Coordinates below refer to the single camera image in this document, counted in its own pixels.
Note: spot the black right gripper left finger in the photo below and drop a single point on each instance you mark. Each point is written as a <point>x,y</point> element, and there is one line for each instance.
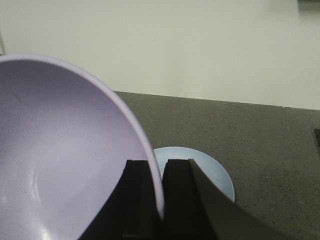
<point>130,213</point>

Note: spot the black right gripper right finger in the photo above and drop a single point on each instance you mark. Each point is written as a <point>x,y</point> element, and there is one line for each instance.
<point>195,209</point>

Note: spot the purple plastic bowl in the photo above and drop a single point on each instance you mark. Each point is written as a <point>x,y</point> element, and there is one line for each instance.
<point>65,138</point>

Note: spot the light blue plate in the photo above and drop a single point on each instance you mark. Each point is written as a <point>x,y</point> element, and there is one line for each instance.
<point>210,166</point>

